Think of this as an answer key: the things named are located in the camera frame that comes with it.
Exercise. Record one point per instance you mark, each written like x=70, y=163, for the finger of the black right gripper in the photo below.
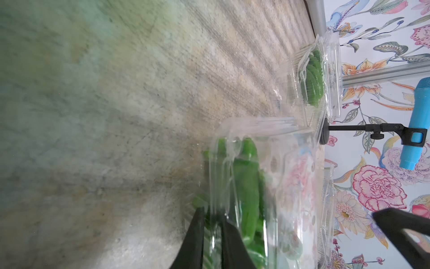
x=394, y=223

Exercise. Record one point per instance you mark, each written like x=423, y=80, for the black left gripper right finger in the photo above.
x=234, y=254

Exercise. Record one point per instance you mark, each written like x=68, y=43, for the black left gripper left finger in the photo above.
x=190, y=255

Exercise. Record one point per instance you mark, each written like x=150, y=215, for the clear pepper clamshell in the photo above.
x=308, y=85
x=265, y=176

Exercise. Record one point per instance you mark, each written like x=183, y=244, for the black microphone stand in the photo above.
x=369, y=129

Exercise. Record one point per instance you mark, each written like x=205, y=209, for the blue microphone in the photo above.
x=418, y=126

